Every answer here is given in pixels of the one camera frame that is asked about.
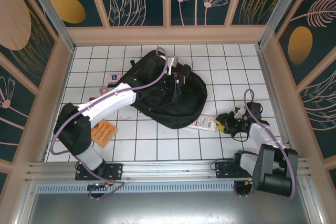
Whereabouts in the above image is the white pen package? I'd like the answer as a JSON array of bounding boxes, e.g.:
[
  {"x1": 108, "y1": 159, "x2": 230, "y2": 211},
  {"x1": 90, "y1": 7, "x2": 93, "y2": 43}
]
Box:
[{"x1": 186, "y1": 113, "x2": 219, "y2": 132}]

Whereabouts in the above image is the black backpack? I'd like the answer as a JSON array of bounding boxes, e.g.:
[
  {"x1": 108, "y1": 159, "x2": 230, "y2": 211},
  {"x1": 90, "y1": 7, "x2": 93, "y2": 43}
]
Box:
[{"x1": 115, "y1": 49, "x2": 208, "y2": 130}]

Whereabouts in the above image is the purple white card packet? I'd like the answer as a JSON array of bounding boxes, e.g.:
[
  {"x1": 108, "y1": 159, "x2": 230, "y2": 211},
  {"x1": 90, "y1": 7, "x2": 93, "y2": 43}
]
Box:
[{"x1": 108, "y1": 72, "x2": 123, "y2": 85}]

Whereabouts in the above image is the orange paperback book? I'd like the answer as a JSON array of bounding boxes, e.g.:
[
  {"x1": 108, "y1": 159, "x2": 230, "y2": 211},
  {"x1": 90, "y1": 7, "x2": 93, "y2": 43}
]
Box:
[{"x1": 90, "y1": 119, "x2": 118, "y2": 148}]

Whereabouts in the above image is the grey sheet metal panel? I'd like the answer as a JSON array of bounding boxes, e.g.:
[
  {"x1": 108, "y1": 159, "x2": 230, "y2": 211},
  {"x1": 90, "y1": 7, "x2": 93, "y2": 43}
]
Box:
[{"x1": 15, "y1": 179, "x2": 323, "y2": 224}]

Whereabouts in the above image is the small green circuit board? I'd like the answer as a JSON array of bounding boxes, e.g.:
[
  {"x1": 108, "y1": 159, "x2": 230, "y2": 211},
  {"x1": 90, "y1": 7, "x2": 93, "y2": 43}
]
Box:
[{"x1": 87, "y1": 182, "x2": 111, "y2": 190}]

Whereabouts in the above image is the thin black cable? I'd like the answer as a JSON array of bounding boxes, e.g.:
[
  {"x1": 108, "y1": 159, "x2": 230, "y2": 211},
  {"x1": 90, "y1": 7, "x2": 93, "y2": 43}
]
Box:
[{"x1": 230, "y1": 129, "x2": 250, "y2": 143}]

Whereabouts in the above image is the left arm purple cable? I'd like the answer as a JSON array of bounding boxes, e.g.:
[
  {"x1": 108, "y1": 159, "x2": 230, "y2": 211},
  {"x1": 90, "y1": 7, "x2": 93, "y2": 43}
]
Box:
[{"x1": 49, "y1": 47, "x2": 170, "y2": 200}]

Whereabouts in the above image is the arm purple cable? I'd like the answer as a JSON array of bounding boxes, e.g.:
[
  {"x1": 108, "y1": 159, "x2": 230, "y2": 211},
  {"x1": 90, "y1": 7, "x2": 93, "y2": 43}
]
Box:
[
  {"x1": 232, "y1": 89, "x2": 297, "y2": 200},
  {"x1": 49, "y1": 47, "x2": 170, "y2": 200}
]

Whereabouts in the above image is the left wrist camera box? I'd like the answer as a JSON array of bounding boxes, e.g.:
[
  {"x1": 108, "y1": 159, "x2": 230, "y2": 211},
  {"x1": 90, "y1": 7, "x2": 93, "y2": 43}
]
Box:
[{"x1": 166, "y1": 55, "x2": 180, "y2": 76}]

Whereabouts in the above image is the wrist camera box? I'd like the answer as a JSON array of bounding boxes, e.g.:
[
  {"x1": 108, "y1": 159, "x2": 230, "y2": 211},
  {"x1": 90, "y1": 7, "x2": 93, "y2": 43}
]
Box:
[
  {"x1": 234, "y1": 102, "x2": 263, "y2": 120},
  {"x1": 166, "y1": 55, "x2": 180, "y2": 76}
]

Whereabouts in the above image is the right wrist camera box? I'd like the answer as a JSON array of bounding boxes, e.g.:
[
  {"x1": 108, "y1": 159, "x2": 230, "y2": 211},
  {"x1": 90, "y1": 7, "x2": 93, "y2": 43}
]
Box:
[{"x1": 234, "y1": 102, "x2": 263, "y2": 120}]

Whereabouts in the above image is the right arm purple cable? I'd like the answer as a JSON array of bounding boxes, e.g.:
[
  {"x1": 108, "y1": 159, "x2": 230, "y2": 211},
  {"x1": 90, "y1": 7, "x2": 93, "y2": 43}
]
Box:
[{"x1": 232, "y1": 89, "x2": 297, "y2": 200}]

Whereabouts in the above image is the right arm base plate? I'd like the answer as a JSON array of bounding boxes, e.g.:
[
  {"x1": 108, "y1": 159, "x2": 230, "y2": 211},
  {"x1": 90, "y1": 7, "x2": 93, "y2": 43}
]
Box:
[{"x1": 214, "y1": 158, "x2": 253, "y2": 180}]

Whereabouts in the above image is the aluminium side rail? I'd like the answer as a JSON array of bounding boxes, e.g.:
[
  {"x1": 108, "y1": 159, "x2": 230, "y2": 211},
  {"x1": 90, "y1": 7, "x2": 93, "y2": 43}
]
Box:
[{"x1": 256, "y1": 47, "x2": 299, "y2": 158}]

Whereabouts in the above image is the aluminium mounting rail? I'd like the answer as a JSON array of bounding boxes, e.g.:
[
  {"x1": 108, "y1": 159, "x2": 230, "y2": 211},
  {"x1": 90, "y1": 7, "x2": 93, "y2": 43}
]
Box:
[{"x1": 25, "y1": 157, "x2": 314, "y2": 183}]

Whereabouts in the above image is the slotted cable tray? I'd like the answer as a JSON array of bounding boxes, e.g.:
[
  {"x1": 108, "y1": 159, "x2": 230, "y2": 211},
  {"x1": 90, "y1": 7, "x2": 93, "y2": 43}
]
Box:
[{"x1": 36, "y1": 184, "x2": 237, "y2": 195}]

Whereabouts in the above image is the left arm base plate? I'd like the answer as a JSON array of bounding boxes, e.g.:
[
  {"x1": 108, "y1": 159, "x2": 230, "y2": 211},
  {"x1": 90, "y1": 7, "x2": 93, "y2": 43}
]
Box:
[{"x1": 75, "y1": 163, "x2": 124, "y2": 182}]

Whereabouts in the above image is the aluminium frame post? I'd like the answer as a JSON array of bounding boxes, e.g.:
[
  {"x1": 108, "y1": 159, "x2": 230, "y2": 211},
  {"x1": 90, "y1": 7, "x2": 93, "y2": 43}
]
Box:
[
  {"x1": 21, "y1": 0, "x2": 76, "y2": 52},
  {"x1": 257, "y1": 0, "x2": 301, "y2": 49}
]

